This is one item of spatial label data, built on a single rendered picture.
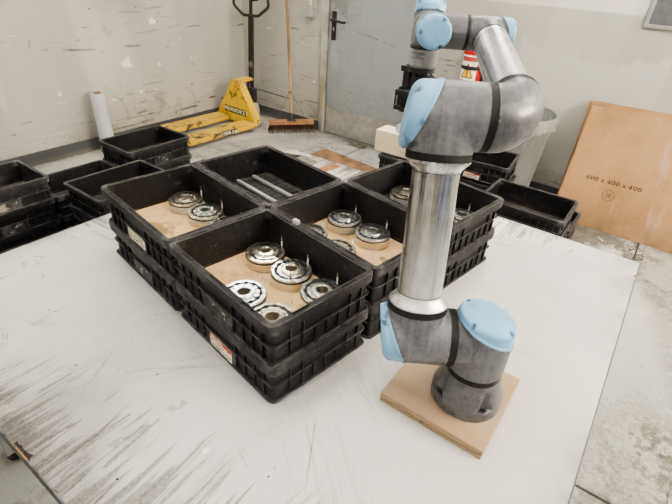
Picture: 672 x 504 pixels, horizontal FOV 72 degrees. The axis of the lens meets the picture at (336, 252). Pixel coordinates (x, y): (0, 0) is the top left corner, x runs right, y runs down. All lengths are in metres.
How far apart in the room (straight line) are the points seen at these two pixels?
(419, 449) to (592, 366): 0.53
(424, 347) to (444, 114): 0.42
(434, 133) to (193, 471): 0.74
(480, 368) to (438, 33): 0.72
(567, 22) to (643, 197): 1.29
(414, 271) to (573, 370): 0.58
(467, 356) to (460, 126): 0.43
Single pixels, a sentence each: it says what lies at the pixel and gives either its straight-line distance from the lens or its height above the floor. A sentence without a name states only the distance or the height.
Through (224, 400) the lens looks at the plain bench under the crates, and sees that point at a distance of 1.07.
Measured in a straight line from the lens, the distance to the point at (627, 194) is 3.72.
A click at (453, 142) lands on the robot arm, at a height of 1.28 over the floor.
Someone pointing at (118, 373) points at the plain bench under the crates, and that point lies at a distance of 1.18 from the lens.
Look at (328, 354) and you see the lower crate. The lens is 1.09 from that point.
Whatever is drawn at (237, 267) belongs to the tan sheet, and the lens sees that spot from 1.22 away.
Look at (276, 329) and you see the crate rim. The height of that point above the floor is 0.92.
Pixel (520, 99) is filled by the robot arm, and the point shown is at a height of 1.35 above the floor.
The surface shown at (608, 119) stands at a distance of 3.69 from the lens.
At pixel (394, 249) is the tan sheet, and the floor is 0.83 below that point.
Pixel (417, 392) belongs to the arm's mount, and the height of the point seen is 0.73.
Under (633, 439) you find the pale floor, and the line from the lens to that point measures 2.27.
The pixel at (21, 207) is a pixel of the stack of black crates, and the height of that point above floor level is 0.49.
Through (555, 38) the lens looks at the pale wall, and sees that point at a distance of 3.86.
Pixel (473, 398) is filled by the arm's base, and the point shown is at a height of 0.79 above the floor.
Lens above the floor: 1.52
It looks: 33 degrees down
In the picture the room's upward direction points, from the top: 4 degrees clockwise
